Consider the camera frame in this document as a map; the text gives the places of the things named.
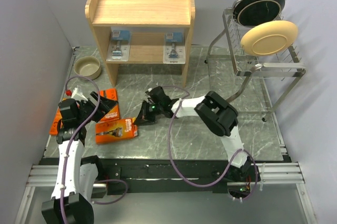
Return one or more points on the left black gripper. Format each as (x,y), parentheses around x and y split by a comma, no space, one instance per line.
(102,111)

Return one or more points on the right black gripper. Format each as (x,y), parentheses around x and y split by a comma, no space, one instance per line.
(144,110)

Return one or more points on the blue razor blister pack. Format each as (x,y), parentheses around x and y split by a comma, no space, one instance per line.
(119,47)
(174,49)

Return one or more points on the wooden two-tier shelf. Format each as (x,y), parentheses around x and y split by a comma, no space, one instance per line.
(149,21)

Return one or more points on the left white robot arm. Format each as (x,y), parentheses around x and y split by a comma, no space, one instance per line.
(70,201)

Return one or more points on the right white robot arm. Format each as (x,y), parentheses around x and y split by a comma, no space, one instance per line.
(219,116)

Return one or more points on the beige ceramic bowl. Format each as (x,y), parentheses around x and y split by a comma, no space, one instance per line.
(88,66)

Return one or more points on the hidden orange razor box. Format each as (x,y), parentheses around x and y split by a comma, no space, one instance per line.
(53,130)

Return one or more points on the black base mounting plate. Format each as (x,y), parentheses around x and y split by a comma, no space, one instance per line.
(153,175)

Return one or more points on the metal dish rack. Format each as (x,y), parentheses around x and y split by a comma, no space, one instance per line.
(251,69)

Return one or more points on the beige plate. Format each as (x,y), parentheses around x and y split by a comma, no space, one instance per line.
(269,38)

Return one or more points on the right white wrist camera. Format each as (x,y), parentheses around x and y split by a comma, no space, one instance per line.
(156,94)

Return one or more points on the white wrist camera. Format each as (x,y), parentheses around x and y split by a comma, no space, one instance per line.
(156,94)
(75,94)

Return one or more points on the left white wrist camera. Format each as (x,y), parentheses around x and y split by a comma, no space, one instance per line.
(75,94)

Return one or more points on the aluminium rail frame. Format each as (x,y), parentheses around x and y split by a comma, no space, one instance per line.
(272,174)

